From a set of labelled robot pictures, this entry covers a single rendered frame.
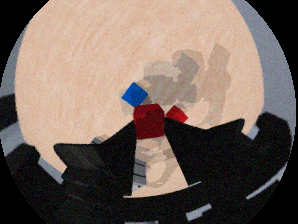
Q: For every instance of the blue cube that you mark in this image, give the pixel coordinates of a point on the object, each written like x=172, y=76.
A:
x=135, y=95

